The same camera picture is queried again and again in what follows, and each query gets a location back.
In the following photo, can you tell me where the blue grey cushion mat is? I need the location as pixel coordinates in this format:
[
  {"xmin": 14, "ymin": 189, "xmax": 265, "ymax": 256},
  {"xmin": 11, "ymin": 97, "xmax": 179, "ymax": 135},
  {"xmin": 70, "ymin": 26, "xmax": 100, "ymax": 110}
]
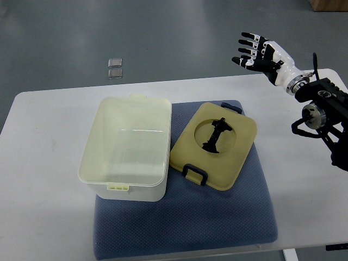
[{"xmin": 93, "ymin": 102, "xmax": 278, "ymax": 260}]

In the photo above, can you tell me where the black table bracket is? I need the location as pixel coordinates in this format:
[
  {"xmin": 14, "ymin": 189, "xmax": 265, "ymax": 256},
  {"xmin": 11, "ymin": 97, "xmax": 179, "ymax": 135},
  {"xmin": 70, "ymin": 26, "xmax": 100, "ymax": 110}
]
[{"xmin": 325, "ymin": 244, "xmax": 348, "ymax": 251}]

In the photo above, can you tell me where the cardboard box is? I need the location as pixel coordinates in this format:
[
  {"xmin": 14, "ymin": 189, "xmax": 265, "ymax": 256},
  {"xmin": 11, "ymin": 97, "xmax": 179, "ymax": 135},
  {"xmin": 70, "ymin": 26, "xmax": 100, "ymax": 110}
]
[{"xmin": 309, "ymin": 0, "xmax": 347, "ymax": 12}]

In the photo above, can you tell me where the white storage box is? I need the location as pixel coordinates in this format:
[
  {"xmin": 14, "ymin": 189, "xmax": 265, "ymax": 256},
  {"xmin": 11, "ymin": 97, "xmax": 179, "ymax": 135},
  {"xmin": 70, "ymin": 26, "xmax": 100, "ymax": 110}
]
[{"xmin": 78, "ymin": 95, "xmax": 172, "ymax": 202}]

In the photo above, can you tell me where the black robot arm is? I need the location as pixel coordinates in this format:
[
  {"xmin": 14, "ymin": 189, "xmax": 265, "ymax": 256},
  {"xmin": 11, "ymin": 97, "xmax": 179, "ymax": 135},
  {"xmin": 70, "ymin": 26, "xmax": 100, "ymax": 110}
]
[{"xmin": 289, "ymin": 53, "xmax": 347, "ymax": 171}]

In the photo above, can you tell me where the yellow box lid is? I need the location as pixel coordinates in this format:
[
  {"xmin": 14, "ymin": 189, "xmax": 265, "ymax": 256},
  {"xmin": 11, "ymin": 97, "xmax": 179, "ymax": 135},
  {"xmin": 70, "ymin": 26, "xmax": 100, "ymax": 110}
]
[{"xmin": 169, "ymin": 101, "xmax": 257, "ymax": 191}]

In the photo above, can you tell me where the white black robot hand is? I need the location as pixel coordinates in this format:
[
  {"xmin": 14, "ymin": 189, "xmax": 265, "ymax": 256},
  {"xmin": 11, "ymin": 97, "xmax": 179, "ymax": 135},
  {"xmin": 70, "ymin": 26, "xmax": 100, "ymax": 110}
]
[{"xmin": 232, "ymin": 32, "xmax": 309, "ymax": 95}]

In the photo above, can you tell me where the white table leg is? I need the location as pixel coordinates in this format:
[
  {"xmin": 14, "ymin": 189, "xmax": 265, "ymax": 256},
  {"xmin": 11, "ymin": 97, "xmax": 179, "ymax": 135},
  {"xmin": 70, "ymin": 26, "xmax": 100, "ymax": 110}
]
[{"xmin": 283, "ymin": 248, "xmax": 299, "ymax": 261}]

